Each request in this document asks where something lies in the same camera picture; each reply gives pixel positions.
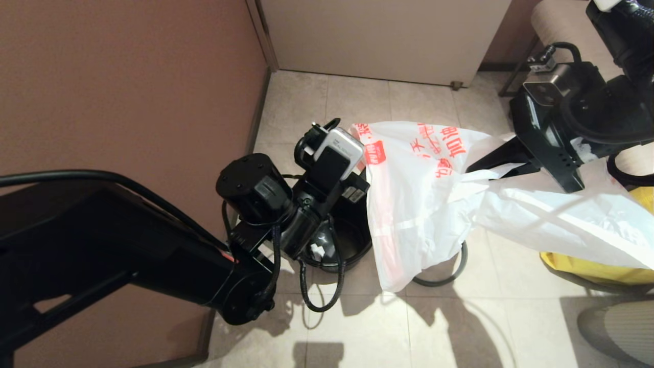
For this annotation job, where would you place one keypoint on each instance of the yellow fabric bag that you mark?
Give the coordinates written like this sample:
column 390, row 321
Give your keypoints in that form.
column 587, row 271

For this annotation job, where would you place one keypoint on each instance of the beige door frame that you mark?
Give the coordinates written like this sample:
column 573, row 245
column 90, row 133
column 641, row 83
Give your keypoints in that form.
column 263, row 36

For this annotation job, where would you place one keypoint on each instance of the white paper scrap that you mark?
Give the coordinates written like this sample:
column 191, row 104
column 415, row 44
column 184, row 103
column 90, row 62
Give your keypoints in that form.
column 318, row 250

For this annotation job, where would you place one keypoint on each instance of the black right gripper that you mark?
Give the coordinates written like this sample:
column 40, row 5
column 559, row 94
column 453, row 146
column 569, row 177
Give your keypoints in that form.
column 552, row 133

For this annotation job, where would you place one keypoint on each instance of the grey metal bench leg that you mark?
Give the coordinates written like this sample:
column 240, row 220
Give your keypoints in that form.
column 513, row 82

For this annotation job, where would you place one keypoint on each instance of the small metal door stop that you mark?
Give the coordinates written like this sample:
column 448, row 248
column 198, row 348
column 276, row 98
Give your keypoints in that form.
column 456, row 85

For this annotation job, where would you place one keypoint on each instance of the white door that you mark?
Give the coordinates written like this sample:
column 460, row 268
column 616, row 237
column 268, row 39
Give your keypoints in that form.
column 383, row 41

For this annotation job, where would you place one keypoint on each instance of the beige wood-grain bench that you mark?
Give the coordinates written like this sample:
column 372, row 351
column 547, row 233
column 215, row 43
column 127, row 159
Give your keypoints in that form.
column 557, row 20

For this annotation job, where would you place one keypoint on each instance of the new white red-print plastic bag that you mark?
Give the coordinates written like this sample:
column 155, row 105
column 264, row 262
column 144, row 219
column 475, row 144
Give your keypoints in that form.
column 424, row 204

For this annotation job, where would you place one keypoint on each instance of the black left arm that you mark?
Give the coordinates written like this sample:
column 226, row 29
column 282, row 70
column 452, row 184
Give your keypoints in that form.
column 102, row 245

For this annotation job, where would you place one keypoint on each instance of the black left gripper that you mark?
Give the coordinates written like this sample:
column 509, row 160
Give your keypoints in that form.
column 255, row 189

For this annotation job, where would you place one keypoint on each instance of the grey round cushion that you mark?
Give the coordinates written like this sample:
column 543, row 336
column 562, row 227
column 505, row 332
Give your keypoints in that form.
column 623, row 332

